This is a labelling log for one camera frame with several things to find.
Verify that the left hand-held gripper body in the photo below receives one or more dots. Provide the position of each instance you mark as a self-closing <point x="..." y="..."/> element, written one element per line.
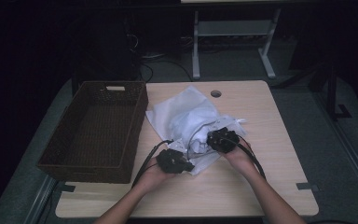
<point x="171" y="161"/>

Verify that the person's left hand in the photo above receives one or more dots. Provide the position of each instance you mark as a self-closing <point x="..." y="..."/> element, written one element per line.
<point x="154" y="177"/>

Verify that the aluminium floor rail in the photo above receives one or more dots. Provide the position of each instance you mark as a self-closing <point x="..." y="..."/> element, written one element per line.
<point x="40" y="199"/>
<point x="351" y="149"/>

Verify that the white metal table frame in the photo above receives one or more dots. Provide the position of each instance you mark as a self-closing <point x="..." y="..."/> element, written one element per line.
<point x="233" y="28"/>

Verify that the person's right hand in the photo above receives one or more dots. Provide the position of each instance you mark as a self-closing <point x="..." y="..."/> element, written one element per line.
<point x="240" y="161"/>

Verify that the black metal stand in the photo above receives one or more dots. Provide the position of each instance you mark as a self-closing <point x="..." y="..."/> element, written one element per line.
<point x="332" y="93"/>

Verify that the white cloth garment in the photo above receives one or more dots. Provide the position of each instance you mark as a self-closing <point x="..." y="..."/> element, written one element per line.
<point x="195" y="127"/>

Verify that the black tape strip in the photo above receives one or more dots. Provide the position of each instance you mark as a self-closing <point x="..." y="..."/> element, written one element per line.
<point x="69" y="188"/>
<point x="307" y="186"/>

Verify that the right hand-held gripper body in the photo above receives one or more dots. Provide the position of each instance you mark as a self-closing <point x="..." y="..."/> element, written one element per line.
<point x="222" y="140"/>

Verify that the white mesh laundry bag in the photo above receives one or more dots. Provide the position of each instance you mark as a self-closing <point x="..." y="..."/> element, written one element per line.
<point x="174" y="109"/>

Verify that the brown woven basket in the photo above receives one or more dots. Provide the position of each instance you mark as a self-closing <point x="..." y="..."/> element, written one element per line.
<point x="90" y="133"/>

